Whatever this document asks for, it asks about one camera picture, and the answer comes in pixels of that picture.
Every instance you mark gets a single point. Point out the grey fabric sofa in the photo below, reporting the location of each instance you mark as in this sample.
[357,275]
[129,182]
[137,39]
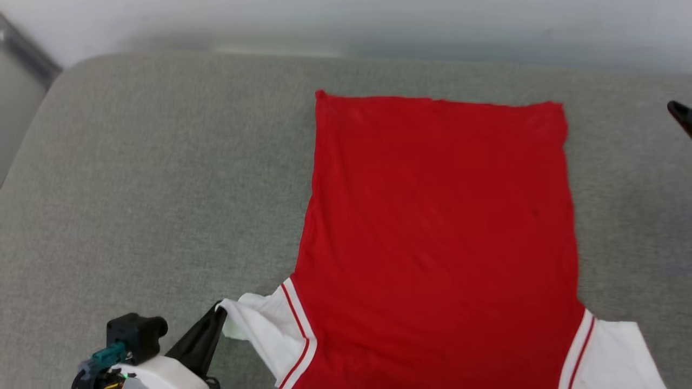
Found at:
[162,189]

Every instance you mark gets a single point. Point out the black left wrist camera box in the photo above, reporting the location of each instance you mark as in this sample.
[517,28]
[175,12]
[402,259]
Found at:
[135,332]

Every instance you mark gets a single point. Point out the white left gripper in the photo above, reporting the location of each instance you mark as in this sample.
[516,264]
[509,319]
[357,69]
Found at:
[157,375]

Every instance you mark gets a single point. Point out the red and white basketball jersey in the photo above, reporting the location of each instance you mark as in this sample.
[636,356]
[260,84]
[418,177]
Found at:
[438,232]

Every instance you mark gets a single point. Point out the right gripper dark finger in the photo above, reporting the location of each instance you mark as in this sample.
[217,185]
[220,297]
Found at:
[682,114]

